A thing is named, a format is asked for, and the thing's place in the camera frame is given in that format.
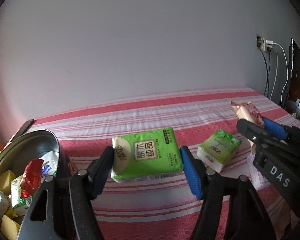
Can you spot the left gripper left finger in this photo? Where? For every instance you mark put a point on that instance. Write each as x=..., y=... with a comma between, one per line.
x=100, y=177

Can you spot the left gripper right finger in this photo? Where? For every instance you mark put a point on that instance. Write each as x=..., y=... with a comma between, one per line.
x=247, y=216

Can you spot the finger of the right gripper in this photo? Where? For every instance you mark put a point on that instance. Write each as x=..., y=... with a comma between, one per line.
x=250, y=131
x=282, y=132

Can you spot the white red snack pack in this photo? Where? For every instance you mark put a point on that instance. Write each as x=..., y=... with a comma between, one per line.
x=247, y=111

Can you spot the red foil snack pack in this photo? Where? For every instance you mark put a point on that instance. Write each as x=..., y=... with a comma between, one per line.
x=31, y=178

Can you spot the small green tissue pack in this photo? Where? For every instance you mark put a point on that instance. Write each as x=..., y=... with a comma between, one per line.
x=218, y=149

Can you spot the large green tissue pack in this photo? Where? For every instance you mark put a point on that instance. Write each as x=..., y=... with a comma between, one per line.
x=145, y=156

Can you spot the green aloe tissue pack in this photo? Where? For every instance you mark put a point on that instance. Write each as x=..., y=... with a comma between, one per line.
x=19, y=205

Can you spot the black monitor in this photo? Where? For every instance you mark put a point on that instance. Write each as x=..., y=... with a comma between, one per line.
x=294, y=72

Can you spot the white blue pack in tin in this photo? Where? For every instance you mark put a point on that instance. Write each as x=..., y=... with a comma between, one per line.
x=50, y=164

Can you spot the red white striped bedspread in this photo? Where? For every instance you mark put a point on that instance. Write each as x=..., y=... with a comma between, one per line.
x=161, y=208

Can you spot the round metal tin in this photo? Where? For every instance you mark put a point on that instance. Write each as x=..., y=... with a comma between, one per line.
x=13, y=160

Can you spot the wall power socket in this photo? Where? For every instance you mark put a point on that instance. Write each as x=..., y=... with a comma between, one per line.
x=264, y=44

